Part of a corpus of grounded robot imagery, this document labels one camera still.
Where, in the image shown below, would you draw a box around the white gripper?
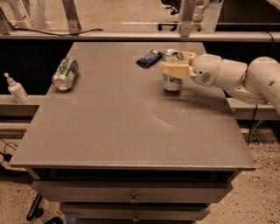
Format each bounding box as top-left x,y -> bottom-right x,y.
160,52 -> 222,87

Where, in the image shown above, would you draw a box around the white 7up can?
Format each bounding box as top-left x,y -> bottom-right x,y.
162,49 -> 183,91

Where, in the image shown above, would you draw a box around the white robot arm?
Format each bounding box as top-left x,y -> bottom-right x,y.
161,52 -> 280,114

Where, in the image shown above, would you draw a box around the green soda can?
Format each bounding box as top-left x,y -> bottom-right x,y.
52,57 -> 79,91

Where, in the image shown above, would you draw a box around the grey drawer cabinet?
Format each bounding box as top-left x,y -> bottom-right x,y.
10,42 -> 255,224

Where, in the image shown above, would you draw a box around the white pump bottle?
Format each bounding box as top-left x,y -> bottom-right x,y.
4,73 -> 29,103

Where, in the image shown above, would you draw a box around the metal frame bracket right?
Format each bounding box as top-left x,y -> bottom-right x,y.
178,0 -> 196,37

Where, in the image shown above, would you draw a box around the metal frame bracket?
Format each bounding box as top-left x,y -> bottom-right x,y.
62,0 -> 81,35
178,0 -> 196,37

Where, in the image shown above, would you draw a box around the metal frame bracket left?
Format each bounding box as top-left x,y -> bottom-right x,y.
62,0 -> 81,35

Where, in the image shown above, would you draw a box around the black cable on ledge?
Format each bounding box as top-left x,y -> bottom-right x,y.
5,20 -> 104,37

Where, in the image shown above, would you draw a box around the black cable on floor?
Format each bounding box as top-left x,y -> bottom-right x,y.
0,137 -> 18,165

